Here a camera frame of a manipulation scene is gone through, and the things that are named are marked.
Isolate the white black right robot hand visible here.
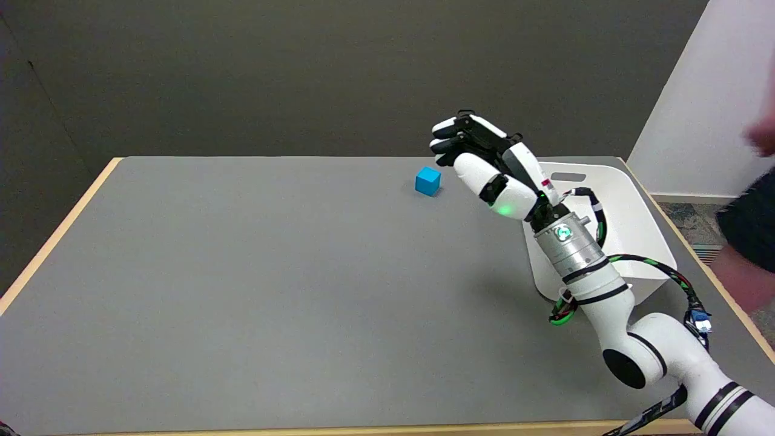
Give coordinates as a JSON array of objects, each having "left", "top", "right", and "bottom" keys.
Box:
[{"left": 429, "top": 110, "right": 571, "bottom": 232}]

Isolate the black strap cable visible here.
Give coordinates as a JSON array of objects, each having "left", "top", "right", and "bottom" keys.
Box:
[{"left": 602, "top": 384, "right": 690, "bottom": 436}]

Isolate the person in dark shorts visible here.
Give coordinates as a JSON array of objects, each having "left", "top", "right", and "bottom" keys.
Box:
[{"left": 707, "top": 114, "right": 775, "bottom": 314}]

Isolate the blue wooden cube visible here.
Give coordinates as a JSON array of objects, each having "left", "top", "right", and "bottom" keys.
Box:
[{"left": 415, "top": 167, "right": 442, "bottom": 197}]

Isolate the white plastic bin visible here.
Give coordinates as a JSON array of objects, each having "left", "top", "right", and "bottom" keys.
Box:
[{"left": 522, "top": 161, "right": 678, "bottom": 303}]

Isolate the black green robot cable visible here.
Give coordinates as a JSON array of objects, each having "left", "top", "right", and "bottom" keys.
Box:
[{"left": 549, "top": 187, "right": 712, "bottom": 349}]

